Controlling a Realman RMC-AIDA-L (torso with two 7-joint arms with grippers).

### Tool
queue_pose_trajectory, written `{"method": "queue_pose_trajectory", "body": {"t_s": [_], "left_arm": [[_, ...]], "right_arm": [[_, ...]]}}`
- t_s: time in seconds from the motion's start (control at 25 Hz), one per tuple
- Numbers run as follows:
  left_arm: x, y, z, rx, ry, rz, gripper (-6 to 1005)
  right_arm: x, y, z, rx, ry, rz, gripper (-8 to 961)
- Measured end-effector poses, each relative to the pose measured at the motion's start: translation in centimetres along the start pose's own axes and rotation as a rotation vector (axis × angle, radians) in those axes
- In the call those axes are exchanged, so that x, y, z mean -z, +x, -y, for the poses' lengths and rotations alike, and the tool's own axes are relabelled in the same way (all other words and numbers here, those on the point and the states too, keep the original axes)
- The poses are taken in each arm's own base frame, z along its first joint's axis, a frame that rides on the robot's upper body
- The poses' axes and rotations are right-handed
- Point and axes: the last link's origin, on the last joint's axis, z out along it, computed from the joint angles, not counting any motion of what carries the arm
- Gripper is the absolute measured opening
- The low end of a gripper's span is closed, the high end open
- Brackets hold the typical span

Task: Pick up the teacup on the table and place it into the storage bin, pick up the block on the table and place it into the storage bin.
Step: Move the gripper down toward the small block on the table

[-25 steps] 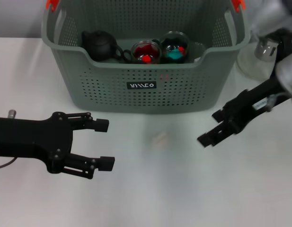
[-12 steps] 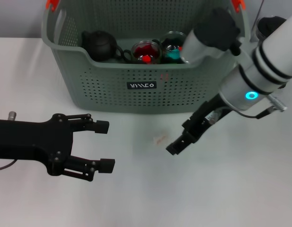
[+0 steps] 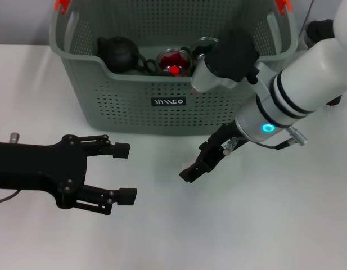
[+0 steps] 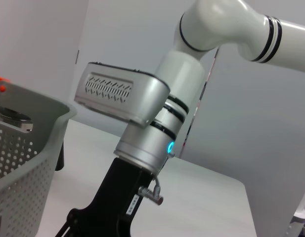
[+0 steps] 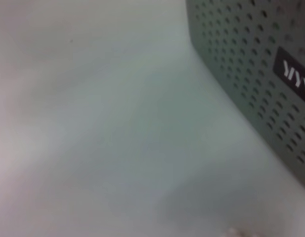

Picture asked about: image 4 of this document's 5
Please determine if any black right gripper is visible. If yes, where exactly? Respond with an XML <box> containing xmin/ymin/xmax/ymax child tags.
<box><xmin>54</xmin><ymin>157</ymin><xmax>158</xmax><ymax>237</ymax></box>

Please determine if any grey perforated storage bin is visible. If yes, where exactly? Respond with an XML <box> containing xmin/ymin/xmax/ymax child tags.
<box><xmin>0</xmin><ymin>75</ymin><xmax>78</xmax><ymax>237</ymax></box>

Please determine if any silver right wrist stub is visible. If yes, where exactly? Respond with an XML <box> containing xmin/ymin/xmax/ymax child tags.
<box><xmin>138</xmin><ymin>176</ymin><xmax>165</xmax><ymax>205</ymax></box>

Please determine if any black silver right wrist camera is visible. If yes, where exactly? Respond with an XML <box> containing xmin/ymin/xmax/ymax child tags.
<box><xmin>73</xmin><ymin>62</ymin><xmax>172</xmax><ymax>129</ymax></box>

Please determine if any glass teapot black handle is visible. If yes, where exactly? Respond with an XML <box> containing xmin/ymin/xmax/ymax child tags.
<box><xmin>0</xmin><ymin>105</ymin><xmax>65</xmax><ymax>171</ymax></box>

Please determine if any white curved stand post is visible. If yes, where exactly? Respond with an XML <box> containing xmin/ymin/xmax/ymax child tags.
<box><xmin>283</xmin><ymin>181</ymin><xmax>305</xmax><ymax>237</ymax></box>

